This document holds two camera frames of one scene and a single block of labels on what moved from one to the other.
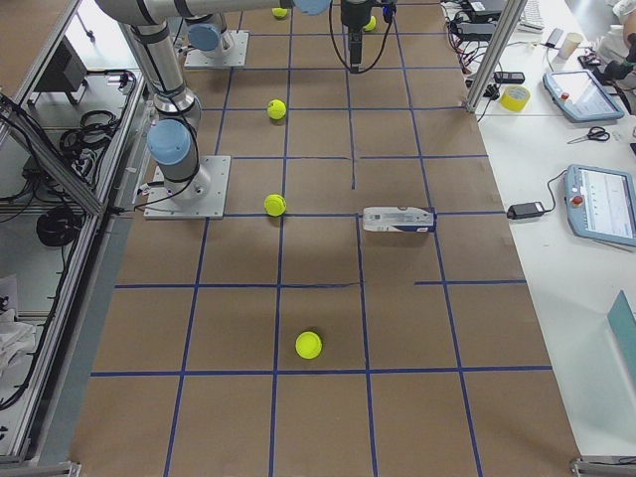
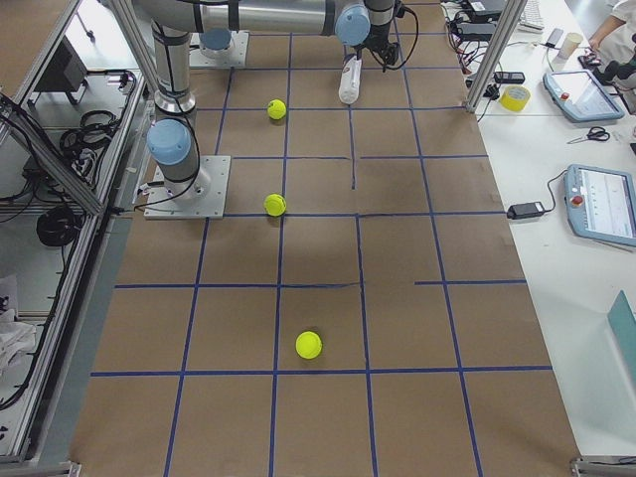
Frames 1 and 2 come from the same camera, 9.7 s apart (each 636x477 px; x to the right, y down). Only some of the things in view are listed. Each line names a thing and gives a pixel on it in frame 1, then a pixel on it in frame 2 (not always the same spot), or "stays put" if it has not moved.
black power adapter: x=526 y=210 stays put
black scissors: x=594 y=133 stays put
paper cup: x=570 y=44 stays put
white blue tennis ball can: x=399 y=220 -> x=349 y=84
